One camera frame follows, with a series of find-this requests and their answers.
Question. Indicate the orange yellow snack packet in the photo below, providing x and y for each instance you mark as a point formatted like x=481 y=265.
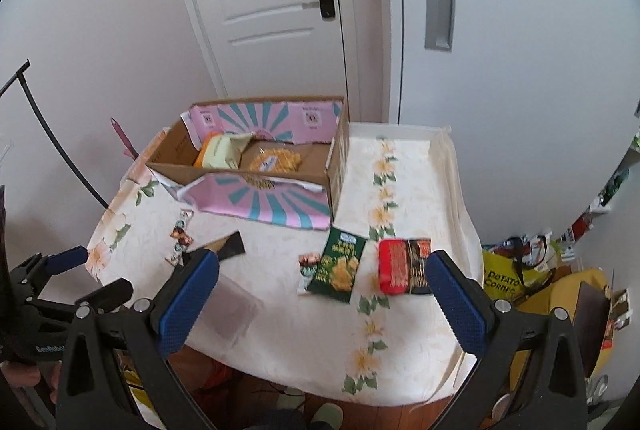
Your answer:
x=275 y=159

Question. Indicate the pale yellow snack packet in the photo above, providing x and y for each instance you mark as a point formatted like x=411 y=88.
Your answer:
x=220 y=152

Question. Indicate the dark brown board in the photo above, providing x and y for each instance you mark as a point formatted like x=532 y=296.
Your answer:
x=590 y=325

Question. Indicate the yellow printed shopping bag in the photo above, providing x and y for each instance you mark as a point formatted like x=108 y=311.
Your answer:
x=500 y=282

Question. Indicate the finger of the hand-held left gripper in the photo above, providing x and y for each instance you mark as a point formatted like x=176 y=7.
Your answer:
x=65 y=259
x=107 y=291

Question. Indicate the small dark snack packet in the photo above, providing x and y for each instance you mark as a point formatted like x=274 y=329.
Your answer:
x=307 y=269

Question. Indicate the black and tan snack wrapper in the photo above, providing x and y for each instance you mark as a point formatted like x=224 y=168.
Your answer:
x=227 y=245

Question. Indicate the person's left hand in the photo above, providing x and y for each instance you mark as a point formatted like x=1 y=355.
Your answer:
x=20 y=377

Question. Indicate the pink striped cardboard box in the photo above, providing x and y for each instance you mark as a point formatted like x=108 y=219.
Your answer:
x=280 y=210

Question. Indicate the black curved pole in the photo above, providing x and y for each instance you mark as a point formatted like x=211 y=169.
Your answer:
x=50 y=132

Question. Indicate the white panel door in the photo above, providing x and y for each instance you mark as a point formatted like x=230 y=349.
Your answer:
x=260 y=9

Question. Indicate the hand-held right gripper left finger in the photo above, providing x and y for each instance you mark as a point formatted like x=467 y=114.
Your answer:
x=192 y=295

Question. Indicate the red and black snack packet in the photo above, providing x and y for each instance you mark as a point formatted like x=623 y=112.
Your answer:
x=395 y=265

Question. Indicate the green snack packet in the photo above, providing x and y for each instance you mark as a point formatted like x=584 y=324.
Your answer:
x=337 y=265

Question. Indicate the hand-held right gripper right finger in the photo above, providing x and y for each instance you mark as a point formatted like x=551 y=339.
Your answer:
x=455 y=305

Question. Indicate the pink plastic stick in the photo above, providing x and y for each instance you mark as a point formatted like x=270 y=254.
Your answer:
x=122 y=137

